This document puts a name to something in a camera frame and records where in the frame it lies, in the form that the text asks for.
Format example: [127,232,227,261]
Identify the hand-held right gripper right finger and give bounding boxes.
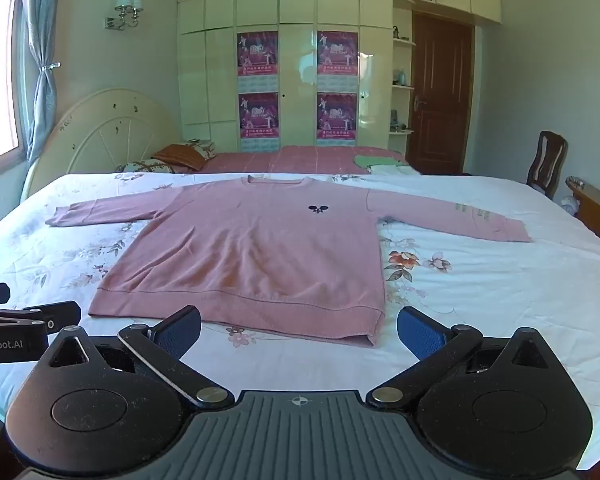
[366,305,557,405]

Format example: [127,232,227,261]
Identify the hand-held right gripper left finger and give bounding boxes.
[47,305,235,408]

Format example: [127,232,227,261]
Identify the pink sweater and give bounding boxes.
[45,175,532,348]

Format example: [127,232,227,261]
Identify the floral white bed sheet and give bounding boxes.
[0,170,600,471]

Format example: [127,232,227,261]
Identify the white folded cloth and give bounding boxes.
[367,164,423,177]

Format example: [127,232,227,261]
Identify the floral pillow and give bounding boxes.
[115,158,177,175]

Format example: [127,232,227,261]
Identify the green folded cloth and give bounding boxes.
[354,155,401,169]

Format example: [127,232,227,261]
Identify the patterned cushion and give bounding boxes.
[185,138,219,161]

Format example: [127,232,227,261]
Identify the cream round headboard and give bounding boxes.
[21,88,183,201]

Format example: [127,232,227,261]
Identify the light blue curtain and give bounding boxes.
[20,0,62,161]

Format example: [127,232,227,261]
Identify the pink striped bedspread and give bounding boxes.
[200,145,411,176]

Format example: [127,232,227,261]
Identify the brown wooden chair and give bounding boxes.
[526,130,569,201]

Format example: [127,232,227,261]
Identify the brown wooden door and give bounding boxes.
[411,10,476,176]

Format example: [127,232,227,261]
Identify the cream corner shelf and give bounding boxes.
[391,25,417,136]

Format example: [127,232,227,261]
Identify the cream wardrobe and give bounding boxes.
[176,0,502,156]

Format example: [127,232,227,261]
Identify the purple wall poster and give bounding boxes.
[238,92,280,153]
[237,31,279,77]
[316,30,359,76]
[316,92,358,147]

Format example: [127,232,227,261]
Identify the wall lamp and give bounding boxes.
[104,0,145,31]

